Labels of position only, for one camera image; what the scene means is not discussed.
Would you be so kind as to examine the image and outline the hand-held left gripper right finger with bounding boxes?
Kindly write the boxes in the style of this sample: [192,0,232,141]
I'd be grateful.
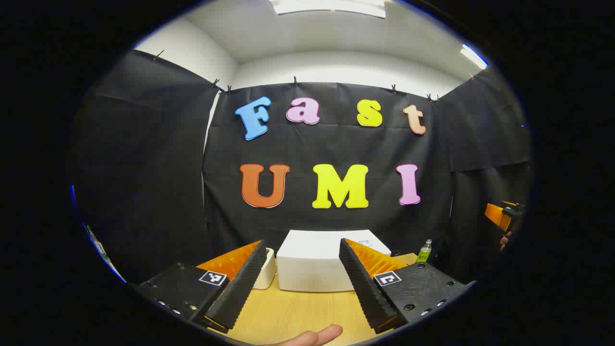
[339,238,469,334]

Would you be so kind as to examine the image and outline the black backdrop cloth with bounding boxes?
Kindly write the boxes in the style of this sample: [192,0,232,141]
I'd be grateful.
[72,48,534,284]

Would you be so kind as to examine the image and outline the small ceiling light panel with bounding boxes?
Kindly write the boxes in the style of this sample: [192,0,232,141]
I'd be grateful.
[460,43,489,70]

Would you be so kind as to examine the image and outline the white microwave oven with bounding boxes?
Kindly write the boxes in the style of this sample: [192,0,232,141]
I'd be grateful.
[276,230,392,293]

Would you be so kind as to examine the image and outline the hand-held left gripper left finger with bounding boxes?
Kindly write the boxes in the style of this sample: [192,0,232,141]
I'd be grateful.
[135,239,268,333]

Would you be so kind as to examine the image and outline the long ceiling light panel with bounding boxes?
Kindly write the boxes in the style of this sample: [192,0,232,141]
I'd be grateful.
[269,0,387,19]

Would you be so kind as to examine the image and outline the white toaster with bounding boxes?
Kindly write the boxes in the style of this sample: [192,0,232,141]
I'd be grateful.
[253,247,277,290]

